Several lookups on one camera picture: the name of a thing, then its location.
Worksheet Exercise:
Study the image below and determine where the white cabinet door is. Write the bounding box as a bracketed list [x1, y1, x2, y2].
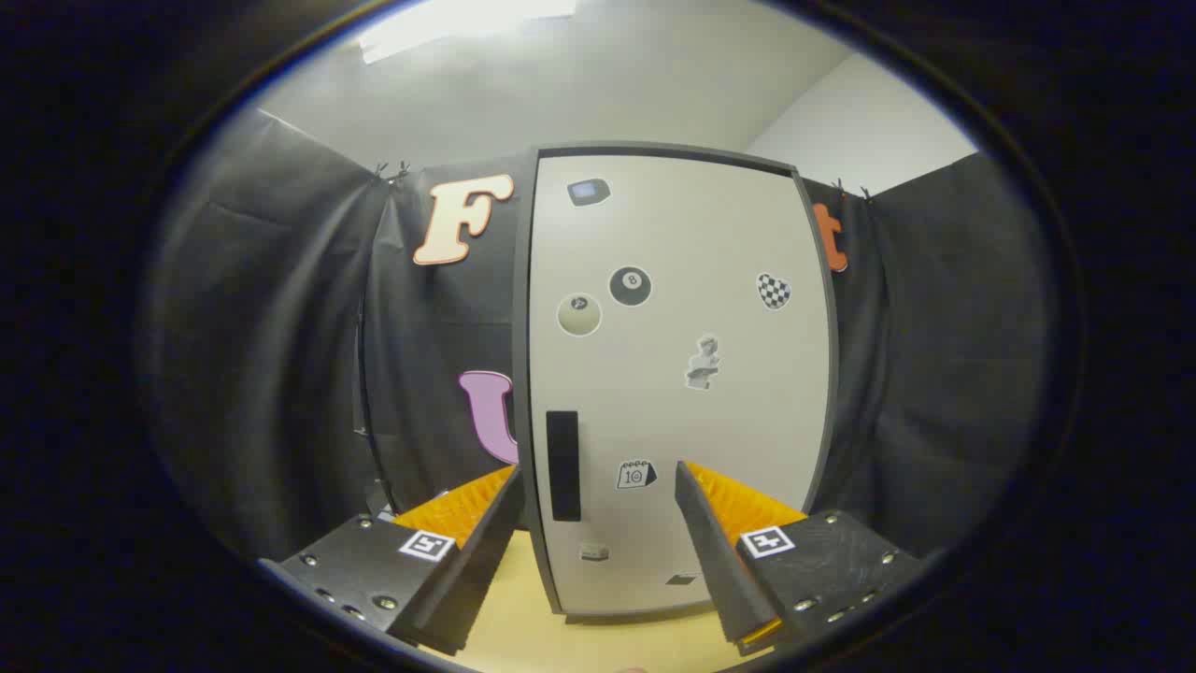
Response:
[528, 154, 833, 616]

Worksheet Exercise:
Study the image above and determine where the grey cabinet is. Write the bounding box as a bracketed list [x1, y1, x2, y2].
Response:
[512, 142, 842, 618]

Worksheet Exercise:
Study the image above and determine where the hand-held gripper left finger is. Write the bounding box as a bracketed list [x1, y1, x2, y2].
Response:
[260, 465, 526, 657]

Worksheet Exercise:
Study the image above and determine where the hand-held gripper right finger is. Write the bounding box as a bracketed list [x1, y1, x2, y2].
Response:
[675, 460, 926, 655]

